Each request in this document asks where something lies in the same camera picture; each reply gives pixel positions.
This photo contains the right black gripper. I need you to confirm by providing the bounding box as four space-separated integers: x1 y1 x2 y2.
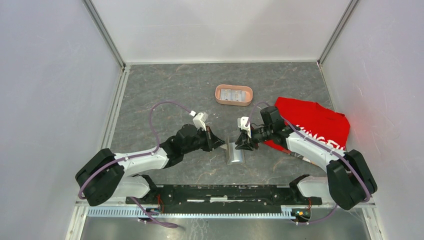
235 125 273 152

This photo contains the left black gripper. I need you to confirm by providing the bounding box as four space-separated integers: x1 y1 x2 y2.
182 125 225 155

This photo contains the grey card holder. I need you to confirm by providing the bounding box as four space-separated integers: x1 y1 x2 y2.
220 142 245 165

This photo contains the grey credit card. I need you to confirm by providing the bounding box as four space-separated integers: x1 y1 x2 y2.
220 88 232 101
231 89 246 102

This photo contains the pink oval tray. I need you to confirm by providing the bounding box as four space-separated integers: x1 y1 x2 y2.
214 84 253 107

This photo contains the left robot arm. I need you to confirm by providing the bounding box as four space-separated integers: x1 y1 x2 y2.
75 124 225 207

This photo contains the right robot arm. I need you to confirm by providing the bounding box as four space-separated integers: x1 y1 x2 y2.
235 106 378 210

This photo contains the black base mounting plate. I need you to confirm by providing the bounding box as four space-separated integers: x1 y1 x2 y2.
137 184 323 214

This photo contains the red printed t-shirt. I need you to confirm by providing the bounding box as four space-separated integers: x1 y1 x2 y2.
274 97 350 151

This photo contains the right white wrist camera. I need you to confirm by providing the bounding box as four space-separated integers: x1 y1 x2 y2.
237 116 251 138

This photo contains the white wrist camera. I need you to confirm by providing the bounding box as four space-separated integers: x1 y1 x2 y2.
237 116 251 138
189 110 209 131

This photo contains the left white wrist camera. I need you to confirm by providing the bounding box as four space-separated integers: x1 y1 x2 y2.
189 110 209 131

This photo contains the aluminium frame rail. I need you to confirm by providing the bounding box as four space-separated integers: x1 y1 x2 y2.
76 184 377 220

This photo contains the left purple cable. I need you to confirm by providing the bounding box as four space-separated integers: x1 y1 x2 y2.
78 100 193 229

